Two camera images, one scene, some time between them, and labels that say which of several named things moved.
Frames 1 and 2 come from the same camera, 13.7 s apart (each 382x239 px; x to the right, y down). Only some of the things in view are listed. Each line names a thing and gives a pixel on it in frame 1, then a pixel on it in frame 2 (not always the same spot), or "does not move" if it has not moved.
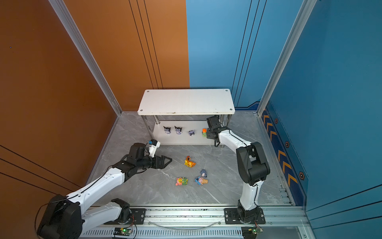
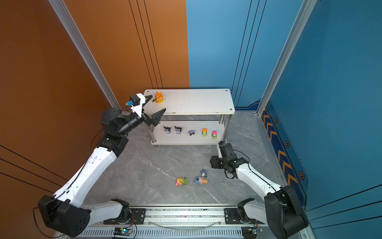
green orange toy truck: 204,132 does not move
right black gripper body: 210,132 -> 219,163
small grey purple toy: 203,173 does not move
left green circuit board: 125,231 does not move
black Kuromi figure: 178,130 does not move
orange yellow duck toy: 188,163 -> 159,98
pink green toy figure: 181,181 does not move
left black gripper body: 144,164 -> 134,122
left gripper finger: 157,162 -> 156,117
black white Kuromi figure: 167,130 does not move
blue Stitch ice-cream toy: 201,180 does not move
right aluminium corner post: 307,7 does not move
